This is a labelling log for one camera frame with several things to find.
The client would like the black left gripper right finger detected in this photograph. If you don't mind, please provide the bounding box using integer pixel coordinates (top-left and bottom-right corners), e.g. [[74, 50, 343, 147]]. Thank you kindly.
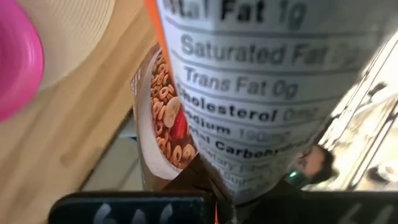
[[233, 180, 398, 224]]

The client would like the pink plastic plate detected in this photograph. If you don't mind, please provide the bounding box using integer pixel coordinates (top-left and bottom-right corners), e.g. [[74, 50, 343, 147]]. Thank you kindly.
[[0, 0, 45, 122]]

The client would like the person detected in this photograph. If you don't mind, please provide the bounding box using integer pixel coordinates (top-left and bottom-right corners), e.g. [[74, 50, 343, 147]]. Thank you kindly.
[[285, 144, 338, 187]]

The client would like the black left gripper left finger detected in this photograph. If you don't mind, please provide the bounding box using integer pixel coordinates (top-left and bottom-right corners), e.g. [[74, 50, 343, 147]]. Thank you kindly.
[[48, 191, 215, 224]]

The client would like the orange pumpkin cereal box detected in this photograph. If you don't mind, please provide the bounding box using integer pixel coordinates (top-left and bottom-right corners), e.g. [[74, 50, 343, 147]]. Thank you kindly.
[[129, 0, 398, 224]]

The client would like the white round woven placemat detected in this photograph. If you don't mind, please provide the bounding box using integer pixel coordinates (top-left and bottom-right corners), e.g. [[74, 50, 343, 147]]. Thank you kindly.
[[15, 0, 116, 91]]

